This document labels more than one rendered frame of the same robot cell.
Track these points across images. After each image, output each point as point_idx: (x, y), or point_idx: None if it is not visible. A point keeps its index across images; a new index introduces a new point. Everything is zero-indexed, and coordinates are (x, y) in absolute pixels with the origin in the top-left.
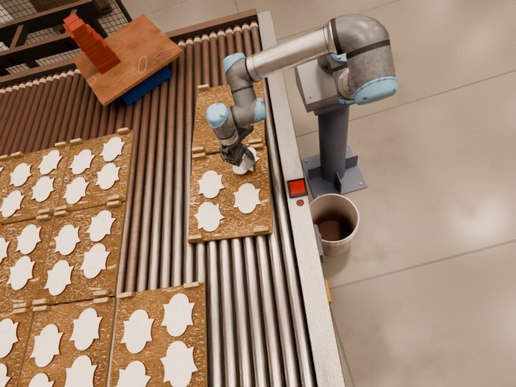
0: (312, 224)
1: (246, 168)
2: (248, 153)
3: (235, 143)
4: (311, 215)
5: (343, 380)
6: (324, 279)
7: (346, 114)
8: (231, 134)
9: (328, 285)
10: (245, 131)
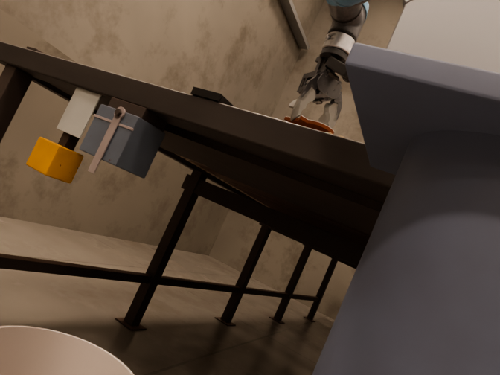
0: (150, 83)
1: (291, 102)
2: (309, 79)
3: (321, 50)
4: (161, 86)
5: (28, 49)
6: (91, 68)
7: (365, 283)
8: (329, 30)
9: (53, 143)
10: (340, 61)
